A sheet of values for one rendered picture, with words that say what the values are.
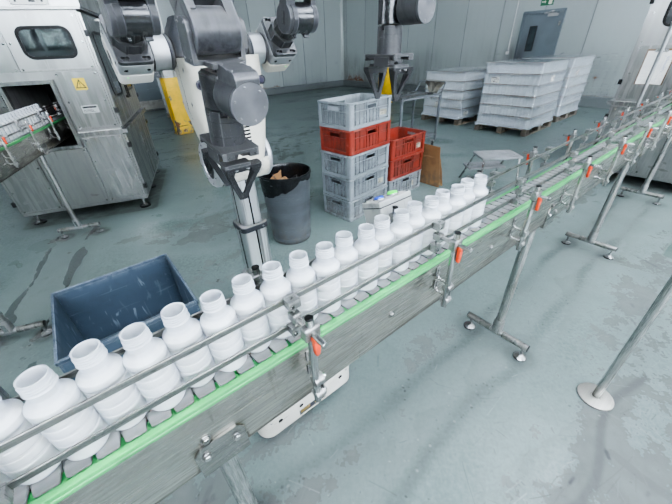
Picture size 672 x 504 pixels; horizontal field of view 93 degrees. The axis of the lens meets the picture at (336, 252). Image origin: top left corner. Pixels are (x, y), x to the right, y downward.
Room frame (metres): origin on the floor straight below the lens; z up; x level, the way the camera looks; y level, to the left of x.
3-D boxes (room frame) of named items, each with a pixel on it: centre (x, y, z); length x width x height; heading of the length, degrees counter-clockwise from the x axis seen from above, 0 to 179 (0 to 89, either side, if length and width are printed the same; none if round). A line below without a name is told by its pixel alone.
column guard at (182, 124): (7.61, 3.32, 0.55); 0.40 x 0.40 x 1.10; 38
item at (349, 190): (3.22, -0.24, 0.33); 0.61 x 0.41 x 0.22; 134
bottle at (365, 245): (0.62, -0.07, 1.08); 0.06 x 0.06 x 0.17
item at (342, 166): (3.22, -0.24, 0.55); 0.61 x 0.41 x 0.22; 135
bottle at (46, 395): (0.26, 0.40, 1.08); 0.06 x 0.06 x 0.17
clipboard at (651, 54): (3.67, -3.34, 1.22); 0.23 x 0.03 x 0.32; 38
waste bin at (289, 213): (2.65, 0.41, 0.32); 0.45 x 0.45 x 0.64
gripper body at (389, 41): (0.88, -0.15, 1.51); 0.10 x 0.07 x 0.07; 37
